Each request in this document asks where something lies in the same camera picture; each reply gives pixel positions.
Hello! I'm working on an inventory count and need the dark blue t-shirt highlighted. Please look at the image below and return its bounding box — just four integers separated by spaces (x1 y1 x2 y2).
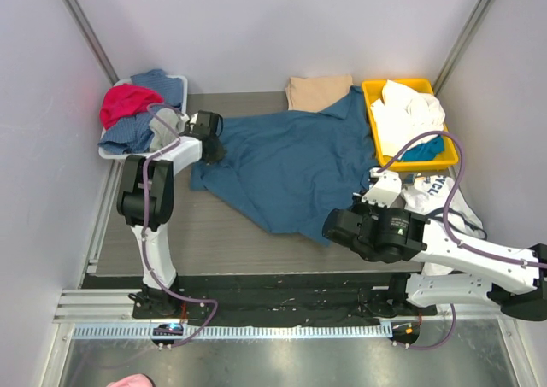
190 86 378 246

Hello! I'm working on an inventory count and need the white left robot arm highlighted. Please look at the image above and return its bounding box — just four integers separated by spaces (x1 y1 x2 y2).
116 103 226 319

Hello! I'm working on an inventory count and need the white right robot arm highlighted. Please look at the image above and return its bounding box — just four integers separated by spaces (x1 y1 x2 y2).
322 203 546 321

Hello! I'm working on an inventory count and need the grey plastic bin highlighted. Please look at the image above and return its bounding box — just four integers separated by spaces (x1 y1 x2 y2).
98 69 188 161

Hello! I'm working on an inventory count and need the grey garment in bin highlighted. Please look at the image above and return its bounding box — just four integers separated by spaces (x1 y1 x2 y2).
149 108 185 152

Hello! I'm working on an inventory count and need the white printed t-shirt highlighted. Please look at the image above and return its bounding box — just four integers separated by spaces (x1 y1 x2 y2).
400 172 488 277

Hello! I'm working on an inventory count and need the blue checked shirt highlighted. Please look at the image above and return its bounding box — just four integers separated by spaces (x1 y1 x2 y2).
98 69 189 159

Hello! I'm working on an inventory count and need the pink red garment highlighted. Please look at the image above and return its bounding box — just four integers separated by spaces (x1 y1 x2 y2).
99 84 164 130

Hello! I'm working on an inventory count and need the teal garment in tray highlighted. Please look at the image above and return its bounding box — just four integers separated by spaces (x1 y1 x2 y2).
400 136 444 162

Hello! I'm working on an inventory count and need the folded beige t-shirt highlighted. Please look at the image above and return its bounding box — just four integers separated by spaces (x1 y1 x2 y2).
285 74 353 112

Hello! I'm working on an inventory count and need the white t-shirt in tray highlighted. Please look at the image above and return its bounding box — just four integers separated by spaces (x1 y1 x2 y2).
371 80 445 156

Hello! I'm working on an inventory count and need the pink object at bottom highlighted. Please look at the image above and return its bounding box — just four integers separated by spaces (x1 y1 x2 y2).
107 373 155 387

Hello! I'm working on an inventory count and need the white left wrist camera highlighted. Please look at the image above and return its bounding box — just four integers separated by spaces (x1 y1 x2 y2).
182 113 199 132

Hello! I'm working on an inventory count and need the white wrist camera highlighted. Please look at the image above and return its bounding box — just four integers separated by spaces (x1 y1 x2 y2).
352 167 403 208
182 113 199 132

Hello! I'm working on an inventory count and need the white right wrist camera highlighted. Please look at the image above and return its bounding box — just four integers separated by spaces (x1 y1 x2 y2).
352 167 403 208

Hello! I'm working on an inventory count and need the slotted cable duct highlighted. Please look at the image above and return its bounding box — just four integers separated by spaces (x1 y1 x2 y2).
72 322 392 343

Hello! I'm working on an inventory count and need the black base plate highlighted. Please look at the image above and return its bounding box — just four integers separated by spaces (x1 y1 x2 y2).
82 272 405 328

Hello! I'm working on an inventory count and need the left aluminium frame post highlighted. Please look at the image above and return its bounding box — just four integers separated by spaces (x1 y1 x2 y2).
62 0 119 85

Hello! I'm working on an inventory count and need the aluminium frame post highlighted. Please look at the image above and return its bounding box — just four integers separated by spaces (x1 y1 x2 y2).
432 0 496 95
62 0 119 85

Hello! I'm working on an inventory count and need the aluminium rail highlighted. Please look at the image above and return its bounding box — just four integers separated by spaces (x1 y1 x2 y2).
54 290 133 322

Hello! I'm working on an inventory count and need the right aluminium frame post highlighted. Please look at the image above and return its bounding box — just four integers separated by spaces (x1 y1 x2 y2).
432 0 496 95

